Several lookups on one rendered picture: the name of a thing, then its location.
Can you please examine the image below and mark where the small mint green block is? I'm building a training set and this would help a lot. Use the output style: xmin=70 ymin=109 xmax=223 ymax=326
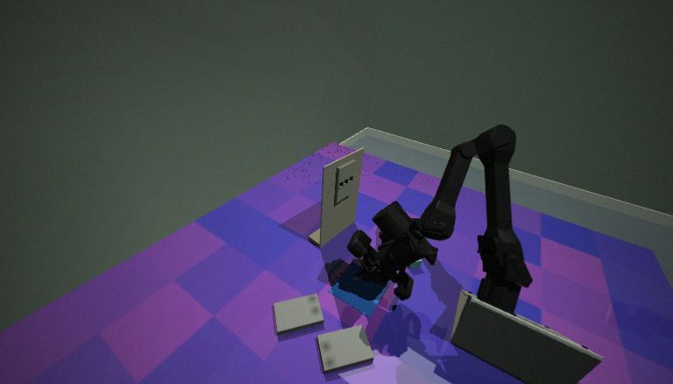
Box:
xmin=407 ymin=260 xmax=422 ymax=269

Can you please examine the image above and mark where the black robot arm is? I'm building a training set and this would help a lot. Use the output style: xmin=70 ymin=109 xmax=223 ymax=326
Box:
xmin=372 ymin=124 xmax=533 ymax=316

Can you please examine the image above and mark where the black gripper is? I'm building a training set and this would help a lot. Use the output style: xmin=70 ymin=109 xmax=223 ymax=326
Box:
xmin=347 ymin=230 xmax=414 ymax=301

